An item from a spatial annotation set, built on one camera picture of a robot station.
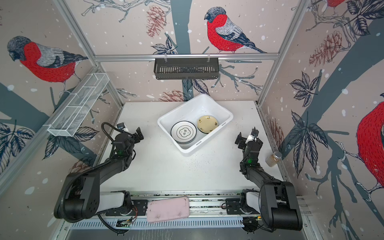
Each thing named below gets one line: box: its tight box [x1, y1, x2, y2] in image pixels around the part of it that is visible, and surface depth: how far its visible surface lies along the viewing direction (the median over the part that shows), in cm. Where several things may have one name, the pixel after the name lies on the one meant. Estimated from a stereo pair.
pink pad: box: [147, 197, 190, 223], surface depth 73 cm
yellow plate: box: [197, 115, 219, 134], surface depth 109 cm
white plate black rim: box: [170, 120, 197, 144], surface depth 103 cm
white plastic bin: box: [157, 94, 234, 157], surface depth 103 cm
